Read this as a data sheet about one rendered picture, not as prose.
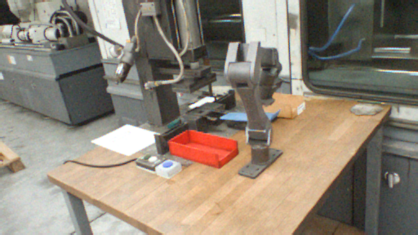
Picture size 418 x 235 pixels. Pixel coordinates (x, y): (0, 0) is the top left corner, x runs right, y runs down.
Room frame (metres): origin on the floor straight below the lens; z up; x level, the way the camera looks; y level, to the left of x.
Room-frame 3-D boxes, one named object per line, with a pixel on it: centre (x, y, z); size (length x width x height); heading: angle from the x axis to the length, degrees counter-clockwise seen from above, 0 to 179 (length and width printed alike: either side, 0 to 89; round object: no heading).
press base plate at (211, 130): (1.53, 0.05, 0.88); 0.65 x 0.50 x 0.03; 137
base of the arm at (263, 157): (1.07, -0.17, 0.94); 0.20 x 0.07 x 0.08; 137
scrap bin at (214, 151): (1.20, 0.03, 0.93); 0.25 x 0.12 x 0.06; 47
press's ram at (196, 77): (1.50, 0.07, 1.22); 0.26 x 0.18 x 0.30; 47
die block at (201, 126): (1.46, 0.01, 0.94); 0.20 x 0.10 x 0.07; 137
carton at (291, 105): (1.53, -0.33, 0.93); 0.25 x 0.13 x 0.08; 47
